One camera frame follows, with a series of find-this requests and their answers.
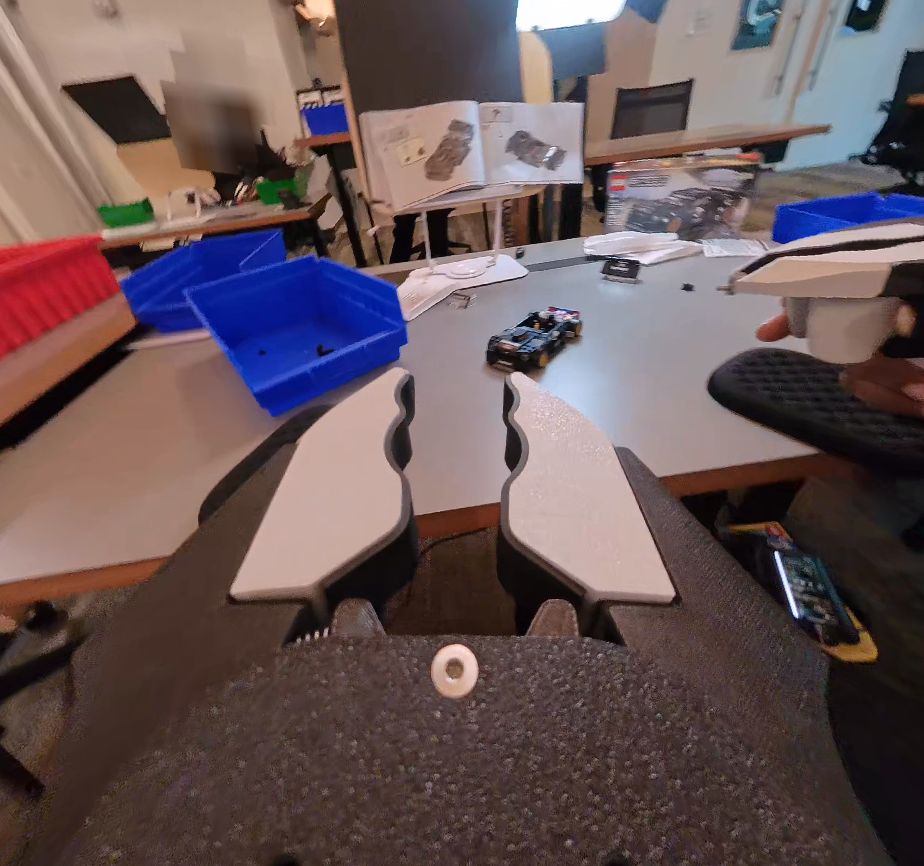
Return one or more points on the person's right hand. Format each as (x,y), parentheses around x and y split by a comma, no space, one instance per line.
(895,383)

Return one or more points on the black textured pad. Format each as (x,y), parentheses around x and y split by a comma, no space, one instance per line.
(809,404)

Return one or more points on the red plastic bin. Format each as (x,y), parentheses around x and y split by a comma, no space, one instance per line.
(51,289)

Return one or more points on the black printed lego plate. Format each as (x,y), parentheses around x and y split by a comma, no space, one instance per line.
(622,270)

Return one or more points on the background wooden desk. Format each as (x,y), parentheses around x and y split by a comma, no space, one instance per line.
(708,142)

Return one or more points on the black office chair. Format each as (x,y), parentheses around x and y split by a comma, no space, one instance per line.
(650,108)

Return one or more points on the lego instruction booklet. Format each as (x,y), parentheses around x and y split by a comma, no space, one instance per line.
(462,152)

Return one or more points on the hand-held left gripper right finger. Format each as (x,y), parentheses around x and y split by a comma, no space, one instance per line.
(578,505)

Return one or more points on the wooden side desk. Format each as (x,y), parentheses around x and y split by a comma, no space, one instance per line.
(58,361)

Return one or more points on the green plastic object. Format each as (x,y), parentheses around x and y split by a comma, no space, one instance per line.
(126,212)
(282,191)

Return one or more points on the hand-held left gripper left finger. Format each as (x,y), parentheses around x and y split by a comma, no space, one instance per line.
(340,498)

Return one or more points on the yellow edged circuit board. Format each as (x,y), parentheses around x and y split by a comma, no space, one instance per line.
(809,592)

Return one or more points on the lego set box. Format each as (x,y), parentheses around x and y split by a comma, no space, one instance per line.
(679,202)

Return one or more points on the black lego car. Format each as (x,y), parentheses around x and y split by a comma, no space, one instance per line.
(534,339)

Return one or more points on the crumpled white paper bags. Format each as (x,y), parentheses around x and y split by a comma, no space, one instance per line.
(643,246)

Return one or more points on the white booklet stand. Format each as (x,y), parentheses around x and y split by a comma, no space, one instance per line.
(484,260)

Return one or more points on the white printed paper bag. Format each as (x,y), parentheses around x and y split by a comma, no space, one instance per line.
(426,296)

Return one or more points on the clear lego windshield piece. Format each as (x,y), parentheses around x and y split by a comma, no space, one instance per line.
(458,298)

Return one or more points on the small blue bin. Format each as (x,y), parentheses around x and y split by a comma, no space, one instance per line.
(324,119)

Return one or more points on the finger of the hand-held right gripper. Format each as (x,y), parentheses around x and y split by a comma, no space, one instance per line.
(838,277)
(866,238)

